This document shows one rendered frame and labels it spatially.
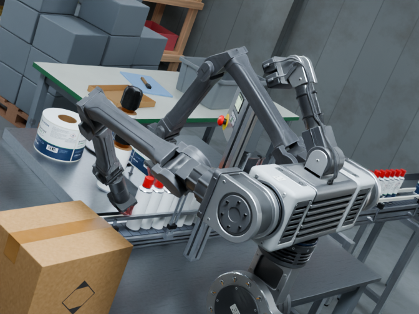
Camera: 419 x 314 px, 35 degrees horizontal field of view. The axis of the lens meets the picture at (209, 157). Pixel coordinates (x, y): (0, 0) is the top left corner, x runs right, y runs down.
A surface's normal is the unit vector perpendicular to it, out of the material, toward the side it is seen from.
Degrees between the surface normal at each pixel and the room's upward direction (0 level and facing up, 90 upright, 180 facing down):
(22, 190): 0
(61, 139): 90
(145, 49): 90
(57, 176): 0
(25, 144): 0
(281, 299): 90
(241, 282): 90
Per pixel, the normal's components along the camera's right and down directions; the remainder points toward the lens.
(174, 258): 0.35, -0.87
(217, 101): 0.69, 0.56
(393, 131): -0.63, 0.05
